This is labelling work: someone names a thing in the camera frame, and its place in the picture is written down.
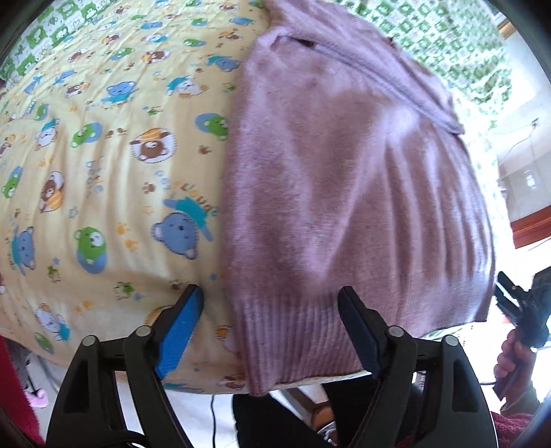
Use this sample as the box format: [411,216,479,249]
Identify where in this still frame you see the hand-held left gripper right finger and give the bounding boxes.
[337,285,500,448]

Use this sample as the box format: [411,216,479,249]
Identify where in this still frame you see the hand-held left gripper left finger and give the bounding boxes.
[46,283,205,448]

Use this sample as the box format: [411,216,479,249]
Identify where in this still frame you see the purple knitted sweater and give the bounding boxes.
[217,0,496,397]

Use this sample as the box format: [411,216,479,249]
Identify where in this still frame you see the person's right forearm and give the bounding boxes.
[491,409,537,448]

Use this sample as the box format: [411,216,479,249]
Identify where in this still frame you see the person's right hand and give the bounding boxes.
[496,328,539,414]

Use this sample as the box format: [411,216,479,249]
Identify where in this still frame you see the red-brown wooden furniture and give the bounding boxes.
[510,211,551,249]

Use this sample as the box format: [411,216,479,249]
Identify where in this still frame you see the person's black trouser legs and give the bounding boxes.
[232,379,431,448]

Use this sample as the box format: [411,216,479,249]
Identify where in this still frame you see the yellow bear-print blanket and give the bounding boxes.
[0,0,513,395]

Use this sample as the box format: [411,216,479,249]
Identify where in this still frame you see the person's red fleece clothing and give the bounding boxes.
[0,336,46,446]

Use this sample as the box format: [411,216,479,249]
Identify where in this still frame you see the green checked quilt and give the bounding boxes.
[43,0,523,143]

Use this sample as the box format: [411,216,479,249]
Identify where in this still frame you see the green checked pillow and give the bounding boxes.
[0,26,61,84]

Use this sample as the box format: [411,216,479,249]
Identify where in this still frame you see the white wall cable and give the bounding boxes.
[495,125,537,166]

